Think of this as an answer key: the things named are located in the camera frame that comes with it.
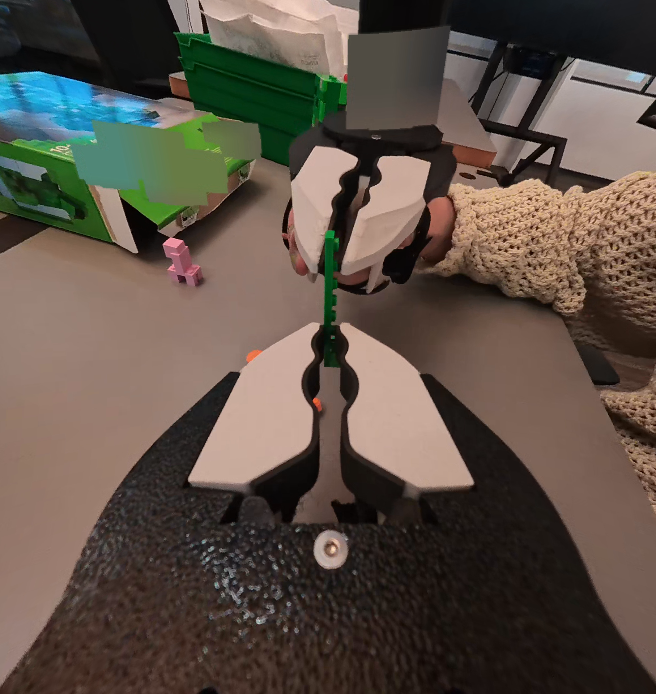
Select black tv stand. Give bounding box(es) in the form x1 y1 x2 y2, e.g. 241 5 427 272
447 40 571 188

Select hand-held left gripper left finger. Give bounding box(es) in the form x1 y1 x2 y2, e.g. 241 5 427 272
187 322 325 522

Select person's torso in knit sweater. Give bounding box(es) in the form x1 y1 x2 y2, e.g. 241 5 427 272
601 347 656 545

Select person's right hand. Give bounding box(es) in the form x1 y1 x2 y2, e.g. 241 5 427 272
284 195 458 297

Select black chair armrest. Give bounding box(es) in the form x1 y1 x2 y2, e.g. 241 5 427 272
576 342 622 387

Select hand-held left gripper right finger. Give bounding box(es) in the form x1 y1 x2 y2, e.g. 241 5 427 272
339 324 475 522

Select pink lego pig figure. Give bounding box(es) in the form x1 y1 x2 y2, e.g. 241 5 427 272
162 237 204 287

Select black foam board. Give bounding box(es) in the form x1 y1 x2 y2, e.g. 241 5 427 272
70 0 182 98

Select person's right forearm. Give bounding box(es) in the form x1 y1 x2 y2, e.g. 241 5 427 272
431 170 656 339

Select orange lego brick separator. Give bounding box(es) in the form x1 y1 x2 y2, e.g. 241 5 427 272
246 348 324 411

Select green plastic crate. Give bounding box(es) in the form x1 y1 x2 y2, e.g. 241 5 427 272
175 31 352 166

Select grey top wooden cabinet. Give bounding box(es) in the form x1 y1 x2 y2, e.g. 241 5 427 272
441 76 497 170

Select long narrow green lego plate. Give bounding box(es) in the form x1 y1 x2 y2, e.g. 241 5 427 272
323 230 344 369

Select green cardboard lego box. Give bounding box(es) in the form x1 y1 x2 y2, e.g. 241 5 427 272
0 70 261 254

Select white paper bag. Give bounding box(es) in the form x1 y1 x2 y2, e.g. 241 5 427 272
198 0 361 75

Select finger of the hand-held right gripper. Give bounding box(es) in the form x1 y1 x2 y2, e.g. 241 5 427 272
340 156 432 275
290 145 357 273

